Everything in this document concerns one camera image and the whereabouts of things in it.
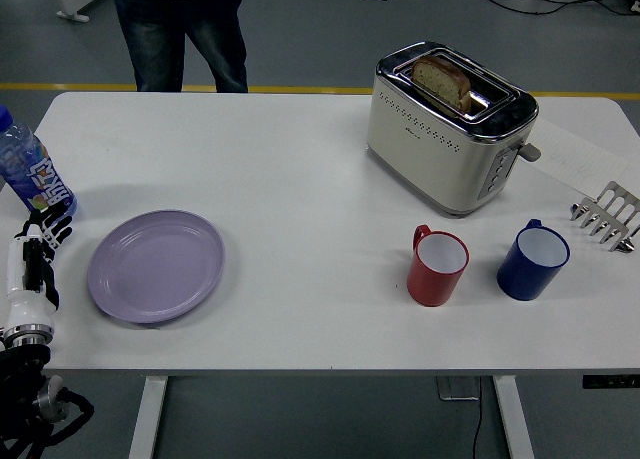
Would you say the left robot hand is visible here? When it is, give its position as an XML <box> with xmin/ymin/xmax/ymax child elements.
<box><xmin>3</xmin><ymin>202</ymin><xmax>77</xmax><ymax>329</ymax></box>

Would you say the purple plate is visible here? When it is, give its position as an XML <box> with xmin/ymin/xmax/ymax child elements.
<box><xmin>87</xmin><ymin>208</ymin><xmax>226</xmax><ymax>327</ymax></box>

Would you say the blue drink bottle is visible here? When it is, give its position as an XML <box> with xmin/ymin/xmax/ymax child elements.
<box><xmin>0</xmin><ymin>103</ymin><xmax>79</xmax><ymax>219</ymax></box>

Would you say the person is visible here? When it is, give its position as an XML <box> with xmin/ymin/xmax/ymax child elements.
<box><xmin>112</xmin><ymin>0</ymin><xmax>250</xmax><ymax>94</ymax></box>

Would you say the red mug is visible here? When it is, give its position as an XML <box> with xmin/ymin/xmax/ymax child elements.
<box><xmin>406</xmin><ymin>223</ymin><xmax>471</xmax><ymax>308</ymax></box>

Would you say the cream and chrome toaster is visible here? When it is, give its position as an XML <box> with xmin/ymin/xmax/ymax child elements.
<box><xmin>365</xmin><ymin>40</ymin><xmax>542</xmax><ymax>218</ymax></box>

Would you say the grey box under table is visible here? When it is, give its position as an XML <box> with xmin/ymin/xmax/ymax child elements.
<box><xmin>435</xmin><ymin>376</ymin><xmax>481</xmax><ymax>402</ymax></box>

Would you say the brown bread slice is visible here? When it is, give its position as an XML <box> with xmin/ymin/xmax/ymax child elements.
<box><xmin>410</xmin><ymin>54</ymin><xmax>472</xmax><ymax>114</ymax></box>

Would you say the blue mug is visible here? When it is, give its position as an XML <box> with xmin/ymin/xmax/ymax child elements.
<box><xmin>495</xmin><ymin>218</ymin><xmax>571</xmax><ymax>302</ymax></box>

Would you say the white paper sheet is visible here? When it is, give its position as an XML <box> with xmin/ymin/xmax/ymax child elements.
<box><xmin>524</xmin><ymin>116</ymin><xmax>630</xmax><ymax>196</ymax></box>

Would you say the black table control panel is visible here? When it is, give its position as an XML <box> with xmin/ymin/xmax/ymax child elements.
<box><xmin>581</xmin><ymin>373</ymin><xmax>640</xmax><ymax>390</ymax></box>

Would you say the metal toast rack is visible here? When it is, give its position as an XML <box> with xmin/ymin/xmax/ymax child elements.
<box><xmin>569</xmin><ymin>180</ymin><xmax>640</xmax><ymax>254</ymax></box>

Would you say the black cable under table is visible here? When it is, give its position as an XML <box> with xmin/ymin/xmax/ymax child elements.
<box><xmin>469</xmin><ymin>376</ymin><xmax>484</xmax><ymax>459</ymax></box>

